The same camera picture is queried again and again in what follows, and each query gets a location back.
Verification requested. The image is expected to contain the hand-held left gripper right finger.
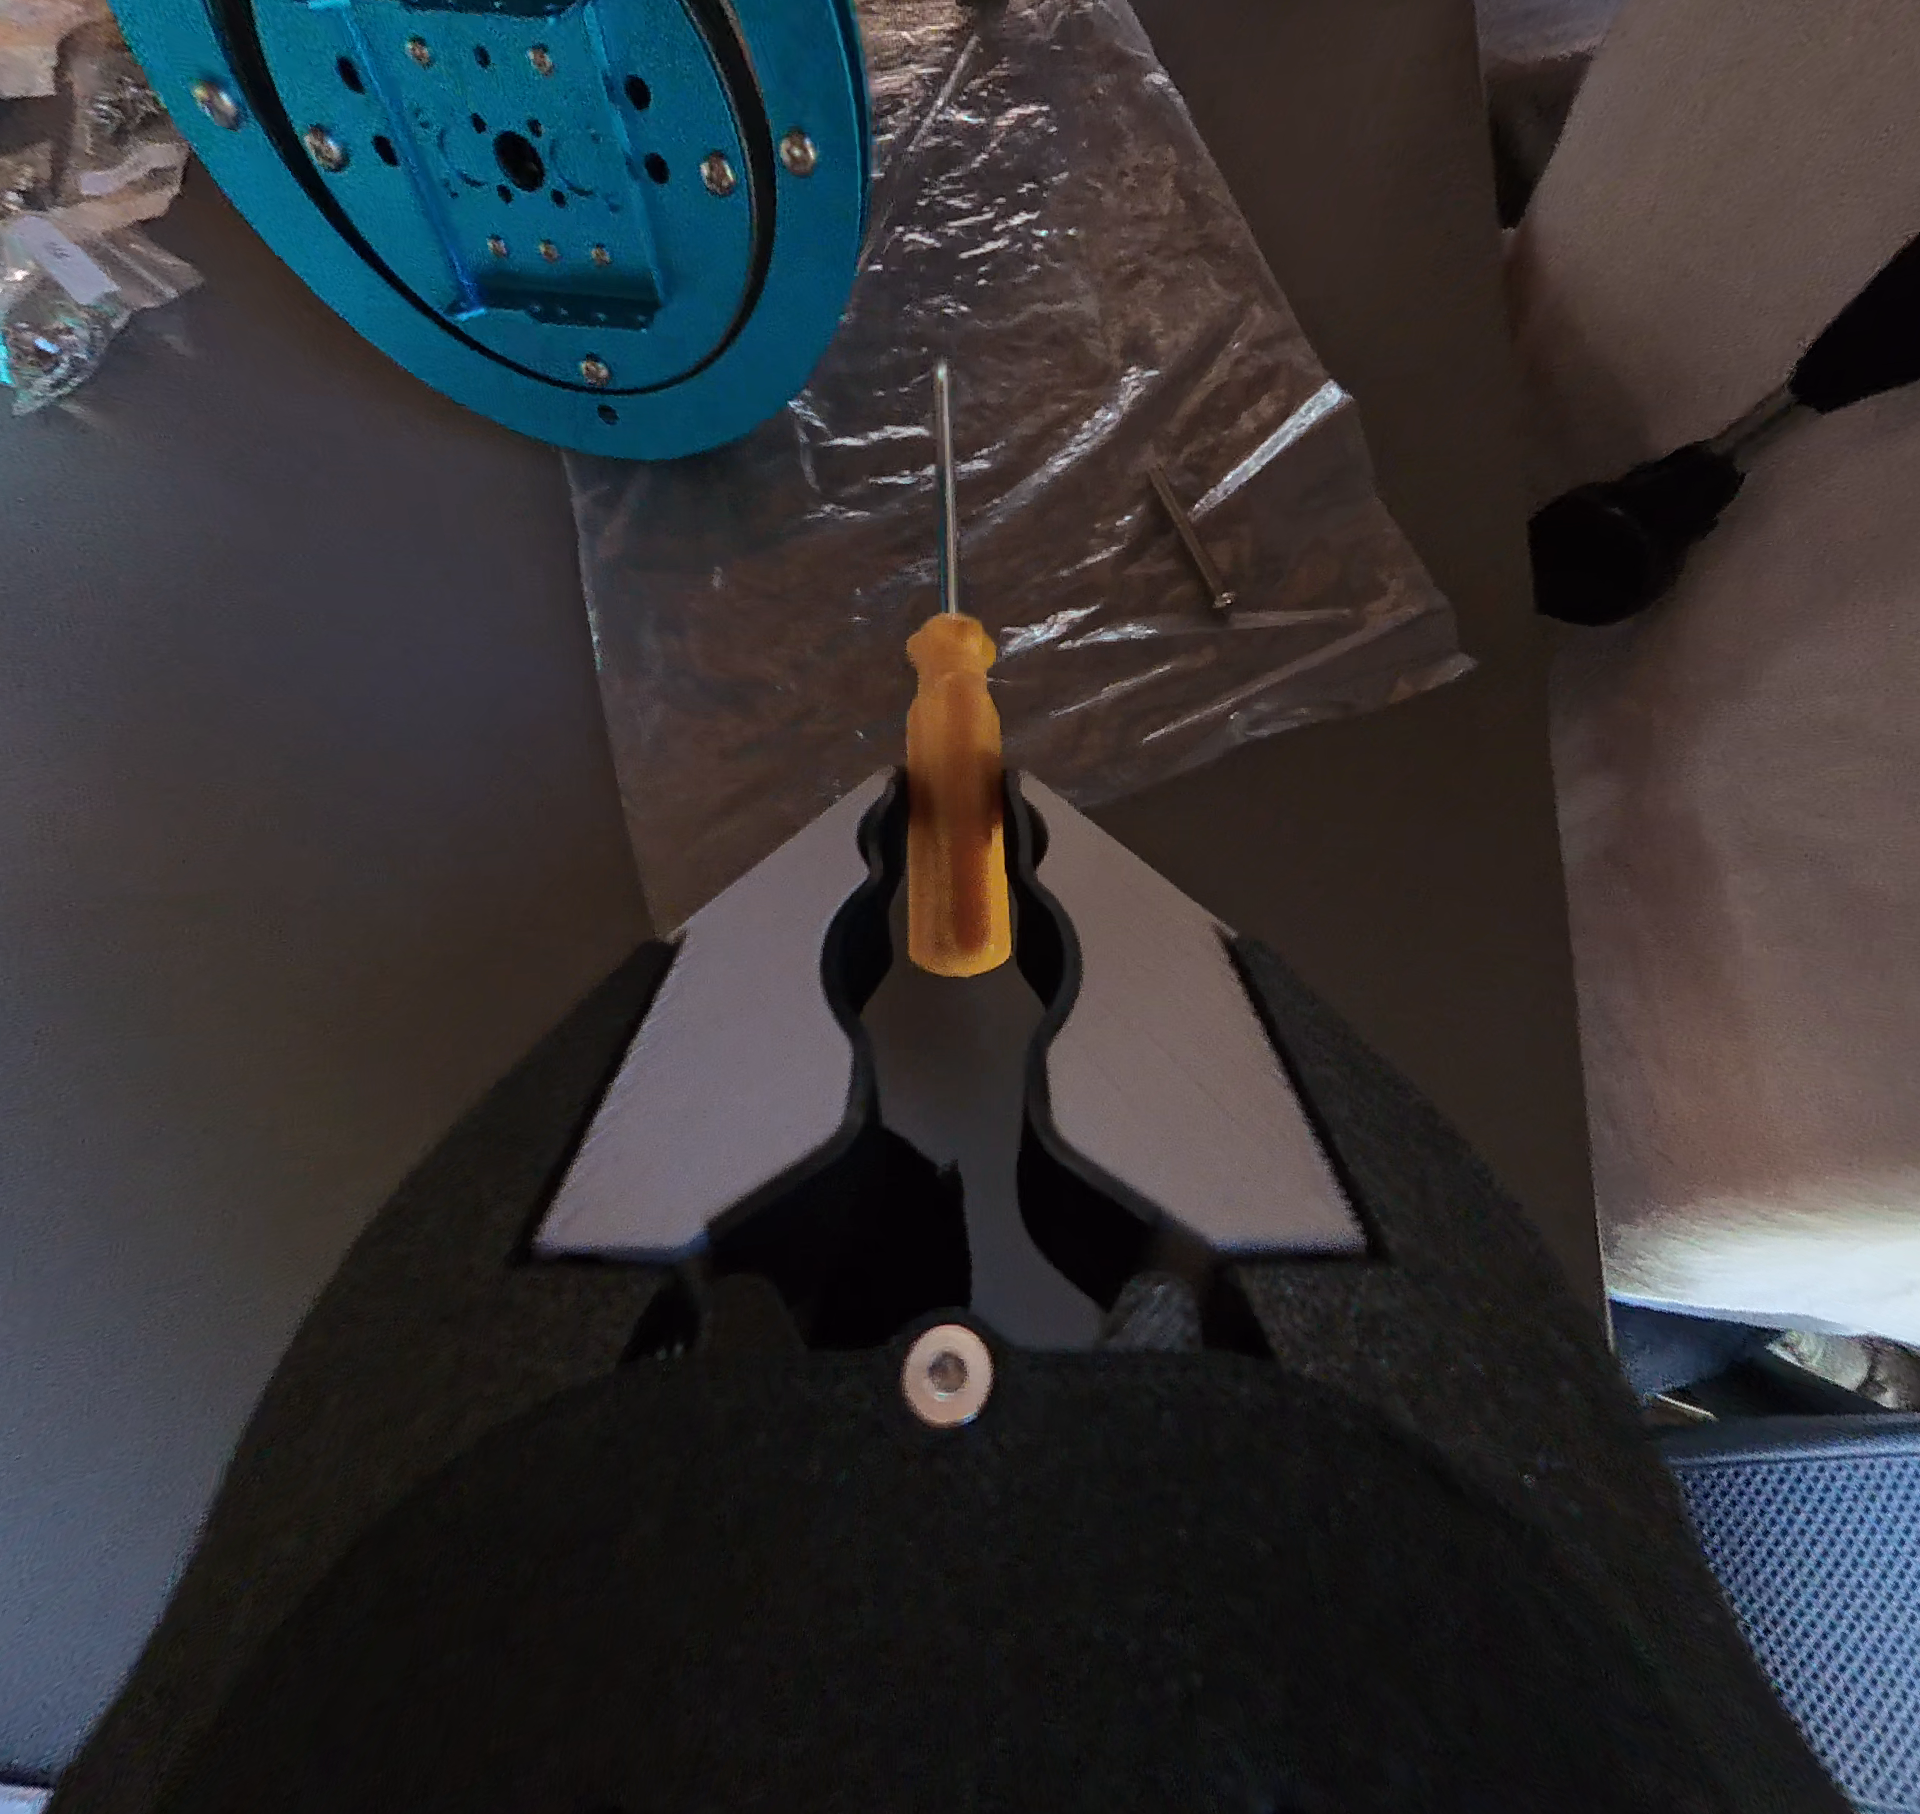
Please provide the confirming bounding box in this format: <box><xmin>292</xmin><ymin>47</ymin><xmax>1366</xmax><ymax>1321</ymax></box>
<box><xmin>1003</xmin><ymin>771</ymin><xmax>1366</xmax><ymax>1255</ymax></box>

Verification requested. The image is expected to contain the blue round metal turntable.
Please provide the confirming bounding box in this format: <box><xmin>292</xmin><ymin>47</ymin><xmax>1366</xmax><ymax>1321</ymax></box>
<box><xmin>67</xmin><ymin>0</ymin><xmax>876</xmax><ymax>464</ymax></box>

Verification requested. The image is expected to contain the clear plastic bag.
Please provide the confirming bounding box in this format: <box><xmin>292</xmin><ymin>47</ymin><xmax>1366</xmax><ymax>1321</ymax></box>
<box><xmin>566</xmin><ymin>0</ymin><xmax>1479</xmax><ymax>929</ymax></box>

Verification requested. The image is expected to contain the dark blue cloth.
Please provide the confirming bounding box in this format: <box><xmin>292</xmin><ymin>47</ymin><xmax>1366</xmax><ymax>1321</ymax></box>
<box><xmin>1608</xmin><ymin>1295</ymin><xmax>1803</xmax><ymax>1402</ymax></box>

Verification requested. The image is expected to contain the black shoulder strap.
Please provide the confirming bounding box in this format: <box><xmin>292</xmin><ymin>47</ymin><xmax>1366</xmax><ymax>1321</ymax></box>
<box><xmin>1530</xmin><ymin>247</ymin><xmax>1920</xmax><ymax>627</ymax></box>

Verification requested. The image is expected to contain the grey desk with wooden edge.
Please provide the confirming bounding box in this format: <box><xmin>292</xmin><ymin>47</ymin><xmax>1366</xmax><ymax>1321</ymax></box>
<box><xmin>0</xmin><ymin>0</ymin><xmax>1614</xmax><ymax>1786</ymax></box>

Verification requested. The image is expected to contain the pile of small hardware bags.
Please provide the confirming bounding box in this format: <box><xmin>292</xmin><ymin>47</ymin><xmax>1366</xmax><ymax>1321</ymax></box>
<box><xmin>0</xmin><ymin>0</ymin><xmax>205</xmax><ymax>414</ymax></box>

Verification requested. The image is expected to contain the black mesh office chair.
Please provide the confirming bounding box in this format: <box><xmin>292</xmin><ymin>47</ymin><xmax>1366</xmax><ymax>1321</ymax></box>
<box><xmin>1664</xmin><ymin>1416</ymin><xmax>1920</xmax><ymax>1814</ymax></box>

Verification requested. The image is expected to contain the yellow-handled screwdriver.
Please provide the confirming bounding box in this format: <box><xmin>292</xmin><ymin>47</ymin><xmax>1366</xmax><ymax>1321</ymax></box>
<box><xmin>901</xmin><ymin>358</ymin><xmax>1010</xmax><ymax>975</ymax></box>

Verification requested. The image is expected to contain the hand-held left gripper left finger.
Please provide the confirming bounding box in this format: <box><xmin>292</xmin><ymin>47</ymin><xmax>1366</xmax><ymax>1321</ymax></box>
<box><xmin>529</xmin><ymin>766</ymin><xmax>909</xmax><ymax>1257</ymax></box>

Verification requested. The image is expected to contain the person's beige shirt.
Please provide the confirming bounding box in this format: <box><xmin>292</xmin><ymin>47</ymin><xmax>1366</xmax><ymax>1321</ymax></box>
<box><xmin>1500</xmin><ymin>0</ymin><xmax>1920</xmax><ymax>1335</ymax></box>

